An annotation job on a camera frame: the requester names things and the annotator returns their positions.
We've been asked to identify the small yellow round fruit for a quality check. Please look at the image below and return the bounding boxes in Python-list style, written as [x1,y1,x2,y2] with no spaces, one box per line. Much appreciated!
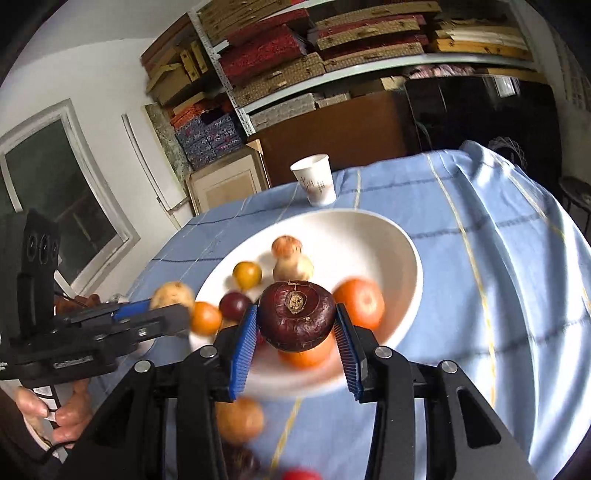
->
[232,261,263,291]

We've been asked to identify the orange kumquat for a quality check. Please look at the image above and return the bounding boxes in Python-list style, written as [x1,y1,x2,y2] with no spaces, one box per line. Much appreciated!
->
[216,398,265,446]

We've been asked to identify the white framed glass door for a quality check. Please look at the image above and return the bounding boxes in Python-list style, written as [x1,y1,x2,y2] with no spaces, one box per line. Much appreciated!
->
[0,99,141,296]

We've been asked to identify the black round stand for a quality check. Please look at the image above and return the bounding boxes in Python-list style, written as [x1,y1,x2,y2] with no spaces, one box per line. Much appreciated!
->
[558,178,591,222]

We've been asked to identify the black cabinet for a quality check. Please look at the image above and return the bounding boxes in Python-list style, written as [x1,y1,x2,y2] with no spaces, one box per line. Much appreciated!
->
[404,76,561,158]

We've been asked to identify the person's left hand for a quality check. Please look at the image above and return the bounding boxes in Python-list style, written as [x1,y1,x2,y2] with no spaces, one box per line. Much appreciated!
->
[16,381,95,444]

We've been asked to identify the light wooden cabinet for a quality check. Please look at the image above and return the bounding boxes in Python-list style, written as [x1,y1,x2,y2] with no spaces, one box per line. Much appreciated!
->
[185,138,271,215]

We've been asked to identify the white metal shelf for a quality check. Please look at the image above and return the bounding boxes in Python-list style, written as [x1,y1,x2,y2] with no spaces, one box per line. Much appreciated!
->
[189,0,550,139]

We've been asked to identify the white paper cup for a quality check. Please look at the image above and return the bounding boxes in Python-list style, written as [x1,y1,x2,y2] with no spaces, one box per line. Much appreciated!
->
[290,154,338,207]

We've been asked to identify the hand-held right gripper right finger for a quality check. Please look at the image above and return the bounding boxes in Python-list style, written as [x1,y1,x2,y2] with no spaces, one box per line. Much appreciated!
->
[335,303,536,480]

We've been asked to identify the large orange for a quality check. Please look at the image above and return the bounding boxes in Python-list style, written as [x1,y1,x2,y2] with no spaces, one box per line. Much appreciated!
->
[332,277,385,330]

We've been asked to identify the blue patterned boxes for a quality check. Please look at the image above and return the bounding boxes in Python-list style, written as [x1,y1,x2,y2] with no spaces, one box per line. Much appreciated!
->
[173,113,245,171]

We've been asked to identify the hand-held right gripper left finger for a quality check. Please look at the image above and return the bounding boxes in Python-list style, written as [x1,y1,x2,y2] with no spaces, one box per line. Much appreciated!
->
[69,305,259,480]

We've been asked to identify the brown board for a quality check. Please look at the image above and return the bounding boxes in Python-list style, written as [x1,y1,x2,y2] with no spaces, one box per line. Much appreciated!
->
[247,90,416,185]

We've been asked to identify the white strip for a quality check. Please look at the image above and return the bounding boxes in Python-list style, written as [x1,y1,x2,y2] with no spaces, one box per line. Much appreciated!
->
[121,113,190,217]

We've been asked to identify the green marbled panel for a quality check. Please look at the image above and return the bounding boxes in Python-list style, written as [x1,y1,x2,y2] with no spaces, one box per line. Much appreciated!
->
[145,104,192,178]

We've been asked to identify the dark brown water chestnut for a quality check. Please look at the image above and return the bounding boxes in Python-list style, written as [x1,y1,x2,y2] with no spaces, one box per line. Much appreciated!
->
[222,444,262,480]
[257,280,337,352]

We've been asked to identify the blue checked tablecloth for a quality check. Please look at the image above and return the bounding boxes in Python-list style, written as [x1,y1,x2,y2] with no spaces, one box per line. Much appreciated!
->
[88,141,591,480]

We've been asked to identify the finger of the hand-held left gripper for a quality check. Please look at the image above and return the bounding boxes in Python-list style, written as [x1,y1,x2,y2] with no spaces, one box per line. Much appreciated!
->
[95,305,192,356]
[69,299,153,326]

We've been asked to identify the white plate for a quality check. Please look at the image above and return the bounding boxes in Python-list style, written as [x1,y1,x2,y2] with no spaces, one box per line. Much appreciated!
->
[189,209,424,400]

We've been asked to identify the dark red plum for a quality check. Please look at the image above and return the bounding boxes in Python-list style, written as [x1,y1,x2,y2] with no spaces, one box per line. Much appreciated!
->
[218,292,254,321]

